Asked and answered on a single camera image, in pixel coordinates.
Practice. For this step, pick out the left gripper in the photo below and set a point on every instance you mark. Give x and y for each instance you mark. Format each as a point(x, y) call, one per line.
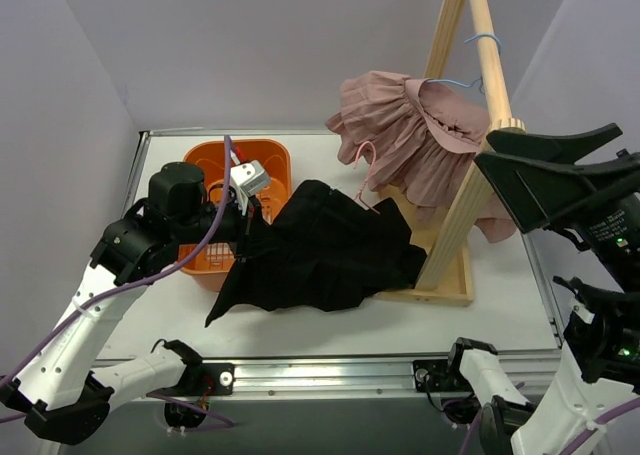
point(241, 230)

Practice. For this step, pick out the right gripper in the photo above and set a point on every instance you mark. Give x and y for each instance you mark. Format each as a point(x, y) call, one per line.
point(565, 195)

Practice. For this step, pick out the black pleated skirt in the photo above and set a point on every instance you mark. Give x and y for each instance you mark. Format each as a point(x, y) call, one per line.
point(323, 250)

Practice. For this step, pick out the pink wire hanger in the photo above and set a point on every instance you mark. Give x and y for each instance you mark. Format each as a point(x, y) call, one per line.
point(359, 154)

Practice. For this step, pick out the pink ruffled skirt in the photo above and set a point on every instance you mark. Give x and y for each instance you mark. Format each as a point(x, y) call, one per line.
point(419, 135)

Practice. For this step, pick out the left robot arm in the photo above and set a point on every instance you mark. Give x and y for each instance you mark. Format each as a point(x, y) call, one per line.
point(63, 397)

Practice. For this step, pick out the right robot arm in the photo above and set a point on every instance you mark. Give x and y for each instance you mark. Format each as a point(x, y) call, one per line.
point(597, 379)

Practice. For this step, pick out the wooden clothes rack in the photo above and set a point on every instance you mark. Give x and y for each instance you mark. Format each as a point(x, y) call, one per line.
point(446, 277)

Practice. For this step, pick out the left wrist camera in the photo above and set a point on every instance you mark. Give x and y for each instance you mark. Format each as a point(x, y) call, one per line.
point(248, 179)

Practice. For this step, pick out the aluminium mounting rail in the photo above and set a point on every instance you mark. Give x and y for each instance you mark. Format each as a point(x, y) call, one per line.
point(305, 353)

